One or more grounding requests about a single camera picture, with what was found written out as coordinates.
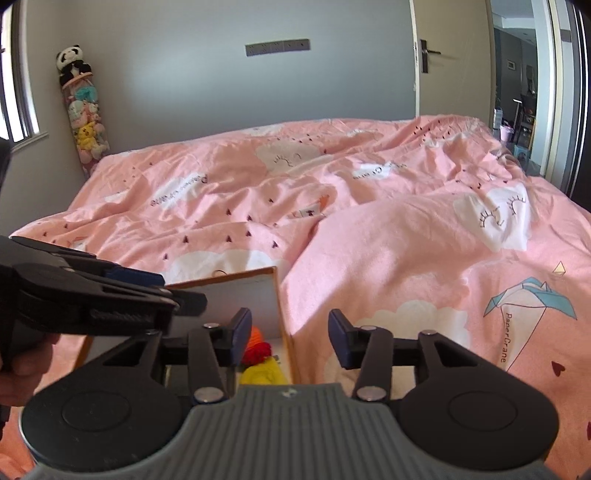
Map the grey wall strip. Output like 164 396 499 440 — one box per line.
245 38 311 57

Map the hanging plush toy organizer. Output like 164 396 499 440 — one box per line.
62 73 110 179

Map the person left hand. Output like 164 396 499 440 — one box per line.
0 334 60 407

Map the pink patterned duvet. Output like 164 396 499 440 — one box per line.
19 116 590 479

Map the orange cardboard box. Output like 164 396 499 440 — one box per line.
73 265 302 386

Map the window frame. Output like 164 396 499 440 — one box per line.
1 1 47 152

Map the crochet orange strawberry toy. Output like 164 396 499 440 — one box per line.
242 326 273 368

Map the panda plush on top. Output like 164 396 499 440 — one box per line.
56 45 92 87

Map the grey door with handle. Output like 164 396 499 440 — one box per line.
410 0 495 125

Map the yellow tape measure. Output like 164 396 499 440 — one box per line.
239 357 290 385

